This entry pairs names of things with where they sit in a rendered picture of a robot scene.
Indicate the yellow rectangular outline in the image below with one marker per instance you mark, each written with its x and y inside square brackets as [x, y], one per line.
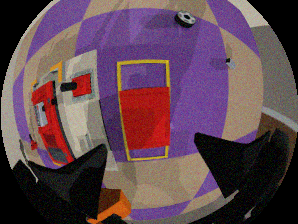
[167, 66]

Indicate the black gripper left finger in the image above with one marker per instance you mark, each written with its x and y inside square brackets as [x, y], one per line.
[79, 182]

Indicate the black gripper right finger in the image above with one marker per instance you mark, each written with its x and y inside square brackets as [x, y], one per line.
[228, 161]

